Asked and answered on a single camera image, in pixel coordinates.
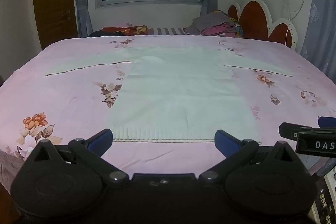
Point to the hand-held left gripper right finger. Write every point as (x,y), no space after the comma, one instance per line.
(225,142)

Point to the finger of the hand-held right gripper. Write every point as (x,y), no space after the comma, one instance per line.
(288,130)
(326,121)

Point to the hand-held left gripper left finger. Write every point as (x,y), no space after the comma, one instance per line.
(101,140)

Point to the white knit sweater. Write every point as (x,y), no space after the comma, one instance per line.
(170,87)

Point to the pile of folded clothes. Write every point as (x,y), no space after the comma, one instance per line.
(210,23)

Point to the white appliance with buttons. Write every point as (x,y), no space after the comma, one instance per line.
(325,200)

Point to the pink floral bed sheet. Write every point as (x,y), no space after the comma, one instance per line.
(65,87)

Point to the dark cloth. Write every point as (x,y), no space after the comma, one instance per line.
(99,33)

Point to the red patterned pillow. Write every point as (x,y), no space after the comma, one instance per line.
(123,29)

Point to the red and white headboard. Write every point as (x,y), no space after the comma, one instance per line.
(253,19)

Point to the grey striped cloth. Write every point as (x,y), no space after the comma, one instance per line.
(165,31)

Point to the brown wooden door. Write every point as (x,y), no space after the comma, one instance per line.
(52,3)

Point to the blue patterned wall curtain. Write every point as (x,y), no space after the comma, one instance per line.
(321,16)

